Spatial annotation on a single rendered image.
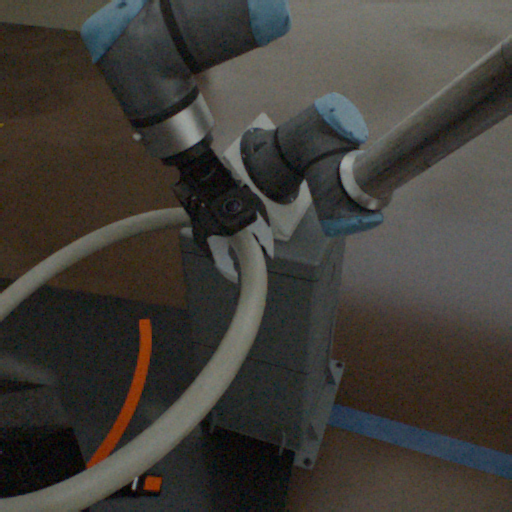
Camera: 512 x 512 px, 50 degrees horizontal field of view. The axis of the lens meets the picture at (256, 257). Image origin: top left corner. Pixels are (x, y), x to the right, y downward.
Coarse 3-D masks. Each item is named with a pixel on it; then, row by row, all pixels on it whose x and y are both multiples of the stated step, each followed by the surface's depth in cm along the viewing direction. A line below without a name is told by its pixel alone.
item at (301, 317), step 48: (192, 240) 147; (336, 240) 156; (192, 288) 159; (240, 288) 152; (288, 288) 145; (336, 288) 180; (192, 336) 172; (288, 336) 156; (240, 384) 178; (288, 384) 169; (336, 384) 212; (240, 432) 195; (288, 432) 184
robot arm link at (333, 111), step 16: (336, 96) 131; (304, 112) 133; (320, 112) 128; (336, 112) 127; (352, 112) 133; (288, 128) 135; (304, 128) 131; (320, 128) 129; (336, 128) 127; (352, 128) 129; (288, 144) 135; (304, 144) 132; (320, 144) 129; (336, 144) 128; (352, 144) 130; (288, 160) 136; (304, 160) 132; (320, 160) 128
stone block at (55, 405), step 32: (0, 384) 130; (32, 384) 135; (0, 416) 112; (32, 416) 122; (64, 416) 133; (0, 448) 106; (32, 448) 116; (64, 448) 131; (0, 480) 106; (32, 480) 118; (64, 480) 133
